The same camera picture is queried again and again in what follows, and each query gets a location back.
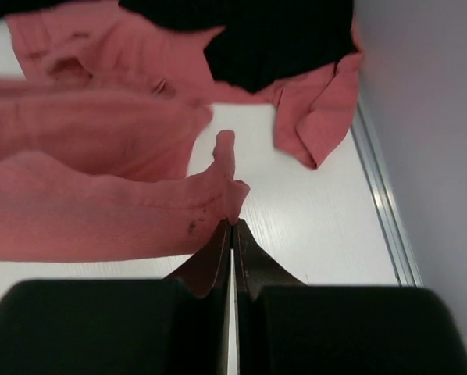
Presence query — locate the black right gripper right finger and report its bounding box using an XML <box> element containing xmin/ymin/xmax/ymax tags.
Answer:
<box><xmin>232</xmin><ymin>221</ymin><xmax>467</xmax><ymax>374</ymax></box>

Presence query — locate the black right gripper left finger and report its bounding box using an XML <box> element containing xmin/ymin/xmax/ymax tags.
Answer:
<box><xmin>0</xmin><ymin>221</ymin><xmax>232</xmax><ymax>374</ymax></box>

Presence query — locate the pink t-shirt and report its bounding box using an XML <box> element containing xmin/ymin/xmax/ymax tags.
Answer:
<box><xmin>6</xmin><ymin>1</ymin><xmax>362</xmax><ymax>169</ymax></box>
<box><xmin>0</xmin><ymin>80</ymin><xmax>249</xmax><ymax>263</ymax></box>

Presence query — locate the right side aluminium rail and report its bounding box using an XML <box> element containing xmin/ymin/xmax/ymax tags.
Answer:
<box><xmin>351</xmin><ymin>97</ymin><xmax>422</xmax><ymax>287</ymax></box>

